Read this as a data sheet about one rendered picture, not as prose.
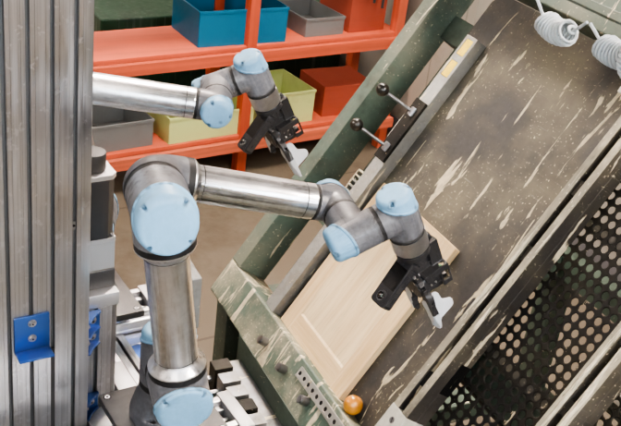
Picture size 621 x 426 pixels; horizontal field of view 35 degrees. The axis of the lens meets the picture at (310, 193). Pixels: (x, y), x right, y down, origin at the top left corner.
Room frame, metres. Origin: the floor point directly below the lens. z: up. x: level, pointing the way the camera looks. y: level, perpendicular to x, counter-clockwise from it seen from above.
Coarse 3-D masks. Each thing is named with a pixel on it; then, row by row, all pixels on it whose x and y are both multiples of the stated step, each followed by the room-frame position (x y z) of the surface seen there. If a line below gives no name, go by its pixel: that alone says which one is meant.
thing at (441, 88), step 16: (480, 48) 2.62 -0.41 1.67; (464, 64) 2.60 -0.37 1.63; (432, 80) 2.61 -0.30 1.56; (448, 80) 2.58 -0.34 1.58; (432, 96) 2.57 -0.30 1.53; (448, 96) 2.59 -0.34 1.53; (432, 112) 2.56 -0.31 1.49; (416, 128) 2.54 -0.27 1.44; (400, 144) 2.52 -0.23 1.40; (368, 176) 2.51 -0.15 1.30; (384, 176) 2.51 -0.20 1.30; (352, 192) 2.50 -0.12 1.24; (368, 192) 2.49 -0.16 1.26; (320, 240) 2.45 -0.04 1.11; (304, 256) 2.44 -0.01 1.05; (320, 256) 2.43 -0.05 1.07; (288, 272) 2.44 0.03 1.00; (304, 272) 2.41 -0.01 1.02; (288, 288) 2.39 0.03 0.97; (272, 304) 2.39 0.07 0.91; (288, 304) 2.39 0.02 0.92
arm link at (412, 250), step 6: (426, 234) 1.74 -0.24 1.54; (420, 240) 1.72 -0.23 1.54; (426, 240) 1.74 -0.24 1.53; (396, 246) 1.72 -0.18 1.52; (402, 246) 1.71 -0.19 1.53; (408, 246) 1.71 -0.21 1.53; (414, 246) 1.71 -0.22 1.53; (420, 246) 1.72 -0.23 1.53; (426, 246) 1.74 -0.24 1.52; (396, 252) 1.73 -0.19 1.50; (402, 252) 1.72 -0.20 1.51; (408, 252) 1.72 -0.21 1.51; (414, 252) 1.72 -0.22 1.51; (420, 252) 1.72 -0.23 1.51; (408, 258) 1.72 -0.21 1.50
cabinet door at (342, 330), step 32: (384, 256) 2.28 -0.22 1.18; (448, 256) 2.15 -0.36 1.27; (320, 288) 2.34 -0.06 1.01; (352, 288) 2.27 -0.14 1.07; (288, 320) 2.33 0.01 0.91; (320, 320) 2.26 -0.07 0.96; (352, 320) 2.19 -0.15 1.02; (384, 320) 2.12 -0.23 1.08; (320, 352) 2.17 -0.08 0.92; (352, 352) 2.11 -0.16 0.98; (352, 384) 2.04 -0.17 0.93
